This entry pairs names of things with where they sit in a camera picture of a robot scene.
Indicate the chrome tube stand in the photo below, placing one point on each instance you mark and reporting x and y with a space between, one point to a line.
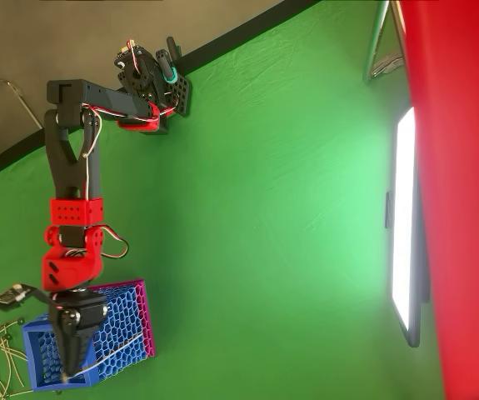
374 41

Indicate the green table cloth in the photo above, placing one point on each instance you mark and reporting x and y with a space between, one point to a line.
264 208

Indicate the black LED light panel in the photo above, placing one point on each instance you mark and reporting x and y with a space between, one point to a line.
403 216

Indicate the large red smooth object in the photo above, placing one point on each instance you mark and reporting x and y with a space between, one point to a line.
464 187

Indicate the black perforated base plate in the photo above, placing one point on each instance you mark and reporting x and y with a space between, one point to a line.
181 93

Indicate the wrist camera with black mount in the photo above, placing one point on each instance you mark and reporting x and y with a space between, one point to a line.
10 296

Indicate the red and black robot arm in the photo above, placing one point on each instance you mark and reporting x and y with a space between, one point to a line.
72 175

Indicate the blue and pink mesh basket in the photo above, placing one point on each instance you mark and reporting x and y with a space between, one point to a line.
126 316

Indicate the thin pale stick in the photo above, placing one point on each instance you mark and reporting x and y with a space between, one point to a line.
118 348

